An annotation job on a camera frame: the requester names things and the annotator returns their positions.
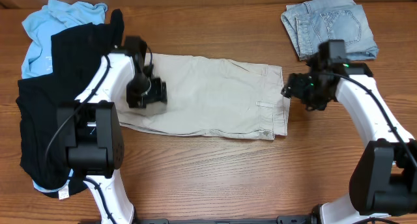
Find beige shorts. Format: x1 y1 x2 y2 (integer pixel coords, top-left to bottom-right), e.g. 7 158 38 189
116 53 290 140

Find light blue shirt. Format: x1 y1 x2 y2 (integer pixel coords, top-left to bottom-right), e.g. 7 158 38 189
21 0 108 201

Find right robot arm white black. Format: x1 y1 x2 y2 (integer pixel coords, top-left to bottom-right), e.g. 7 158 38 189
277 40 416 224

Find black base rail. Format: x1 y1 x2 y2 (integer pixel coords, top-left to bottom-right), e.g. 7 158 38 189
133 214 321 224

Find folded denim shorts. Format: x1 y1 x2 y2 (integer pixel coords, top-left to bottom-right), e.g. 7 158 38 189
281 0 379 61

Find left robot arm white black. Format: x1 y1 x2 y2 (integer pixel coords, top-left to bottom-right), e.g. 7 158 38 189
53 36 167 223

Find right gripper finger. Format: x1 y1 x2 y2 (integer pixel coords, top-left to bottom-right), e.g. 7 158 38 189
281 83 293 98
285 73 298 87

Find black garment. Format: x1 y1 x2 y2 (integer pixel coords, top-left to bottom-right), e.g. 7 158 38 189
16 9 124 198

